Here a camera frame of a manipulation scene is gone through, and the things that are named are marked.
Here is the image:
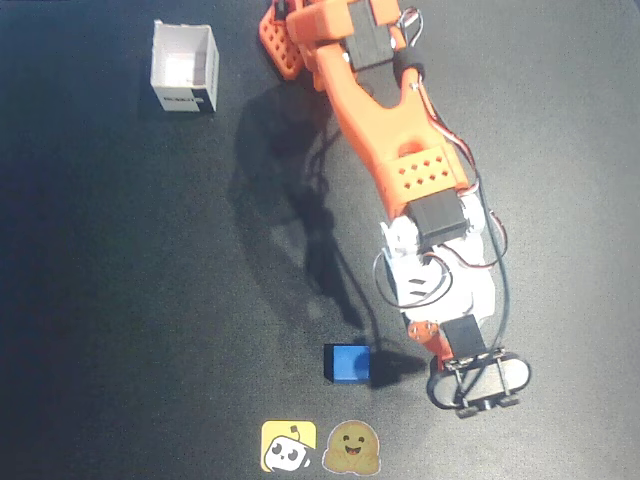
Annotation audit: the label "white open cardboard box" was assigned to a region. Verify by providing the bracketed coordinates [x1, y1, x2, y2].
[149, 18, 220, 114]

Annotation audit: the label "white and red servo wires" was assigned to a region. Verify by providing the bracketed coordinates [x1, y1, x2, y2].
[372, 6, 507, 310]

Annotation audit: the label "blue cube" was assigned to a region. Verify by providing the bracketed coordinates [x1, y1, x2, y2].
[323, 344, 372, 386]

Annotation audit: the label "yellow square robot sticker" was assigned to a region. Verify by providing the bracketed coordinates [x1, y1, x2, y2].
[259, 419, 319, 473]

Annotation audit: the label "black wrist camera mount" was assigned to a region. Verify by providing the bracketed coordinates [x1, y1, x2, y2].
[426, 346, 532, 420]

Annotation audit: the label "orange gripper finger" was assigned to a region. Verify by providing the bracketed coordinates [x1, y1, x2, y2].
[406, 319, 455, 372]

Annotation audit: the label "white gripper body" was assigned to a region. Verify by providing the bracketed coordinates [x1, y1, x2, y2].
[392, 234, 500, 362]

